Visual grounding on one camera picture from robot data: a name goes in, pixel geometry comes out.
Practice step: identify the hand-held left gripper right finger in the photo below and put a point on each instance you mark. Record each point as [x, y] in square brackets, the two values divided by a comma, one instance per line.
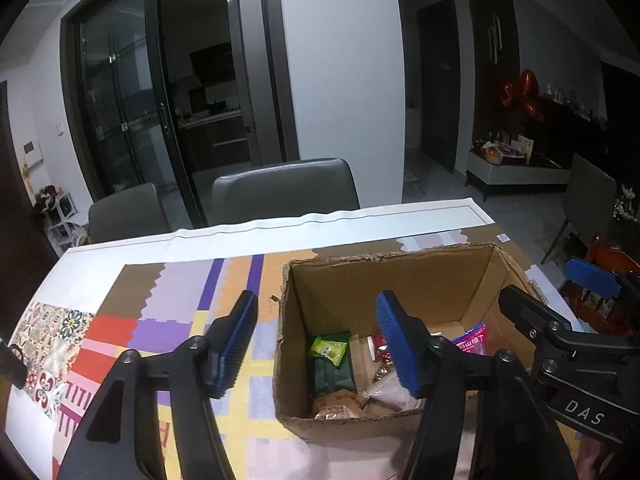
[400, 355]

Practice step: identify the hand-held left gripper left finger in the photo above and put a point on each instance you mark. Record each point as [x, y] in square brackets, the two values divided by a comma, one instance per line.
[235, 355]

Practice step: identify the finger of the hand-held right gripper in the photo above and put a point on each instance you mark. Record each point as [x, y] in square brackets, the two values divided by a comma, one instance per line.
[522, 307]
[592, 275]

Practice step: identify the beige snack packet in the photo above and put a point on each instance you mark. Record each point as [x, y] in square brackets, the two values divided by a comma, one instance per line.
[362, 365]

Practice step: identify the white snack packet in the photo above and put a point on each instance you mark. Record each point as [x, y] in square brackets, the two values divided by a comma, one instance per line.
[392, 396]

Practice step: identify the pink snack packet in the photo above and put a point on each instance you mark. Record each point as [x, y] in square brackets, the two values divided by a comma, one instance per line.
[470, 342]

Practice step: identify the small light green snack packet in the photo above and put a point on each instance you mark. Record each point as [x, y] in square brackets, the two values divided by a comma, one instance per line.
[330, 349]

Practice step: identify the dark green snack packet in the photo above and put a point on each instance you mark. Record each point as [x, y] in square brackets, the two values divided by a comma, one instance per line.
[332, 377]

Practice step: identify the tan snack packet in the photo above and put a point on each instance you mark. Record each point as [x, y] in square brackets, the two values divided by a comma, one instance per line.
[340, 404]

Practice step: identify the cardboard box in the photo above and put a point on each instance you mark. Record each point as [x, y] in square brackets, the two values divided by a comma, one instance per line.
[340, 430]

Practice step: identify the person's right hand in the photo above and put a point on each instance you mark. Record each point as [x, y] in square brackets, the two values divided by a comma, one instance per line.
[595, 460]

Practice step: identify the red wooden chair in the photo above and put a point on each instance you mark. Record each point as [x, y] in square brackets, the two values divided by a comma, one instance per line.
[615, 260]

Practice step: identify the flower bouquet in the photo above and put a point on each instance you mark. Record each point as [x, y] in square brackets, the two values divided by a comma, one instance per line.
[627, 205]

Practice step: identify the grey dining chair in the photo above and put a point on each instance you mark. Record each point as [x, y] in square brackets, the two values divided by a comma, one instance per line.
[285, 190]
[587, 195]
[125, 212]

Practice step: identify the colourful striped table mat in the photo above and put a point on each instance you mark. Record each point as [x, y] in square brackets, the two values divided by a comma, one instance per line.
[175, 290]

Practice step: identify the white low sideboard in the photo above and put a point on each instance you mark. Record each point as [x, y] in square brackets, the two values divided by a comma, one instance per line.
[515, 175]

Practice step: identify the dark console cabinet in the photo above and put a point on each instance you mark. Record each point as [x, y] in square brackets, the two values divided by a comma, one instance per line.
[575, 130]

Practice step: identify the floral patterned tile mat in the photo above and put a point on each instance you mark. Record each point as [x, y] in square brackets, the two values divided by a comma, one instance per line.
[50, 345]

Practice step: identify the red foil balloon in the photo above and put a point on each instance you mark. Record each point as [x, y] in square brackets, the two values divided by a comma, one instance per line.
[527, 85]

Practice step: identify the white shoe rack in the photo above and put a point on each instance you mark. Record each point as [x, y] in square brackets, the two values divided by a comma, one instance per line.
[60, 220]

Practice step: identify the black mug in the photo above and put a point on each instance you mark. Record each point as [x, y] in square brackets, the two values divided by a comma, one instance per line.
[10, 365]

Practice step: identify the dark tall wardrobe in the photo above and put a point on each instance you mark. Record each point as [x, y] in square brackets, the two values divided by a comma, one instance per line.
[492, 70]

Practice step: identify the dark interior door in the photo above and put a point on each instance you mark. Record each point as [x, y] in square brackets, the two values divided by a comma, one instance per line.
[439, 85]

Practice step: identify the silver refrigerator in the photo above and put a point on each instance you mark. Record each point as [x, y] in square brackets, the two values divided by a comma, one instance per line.
[247, 75]

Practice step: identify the white intercom panel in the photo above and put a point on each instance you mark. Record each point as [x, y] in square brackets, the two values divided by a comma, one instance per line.
[32, 152]

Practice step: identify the black range hood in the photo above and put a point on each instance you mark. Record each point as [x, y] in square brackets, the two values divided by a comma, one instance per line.
[212, 62]

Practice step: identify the black framed sliding glass door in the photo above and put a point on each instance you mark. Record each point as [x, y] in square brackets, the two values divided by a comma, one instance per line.
[120, 85]

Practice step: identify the white light switch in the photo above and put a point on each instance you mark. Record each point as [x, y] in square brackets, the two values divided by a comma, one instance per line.
[58, 126]

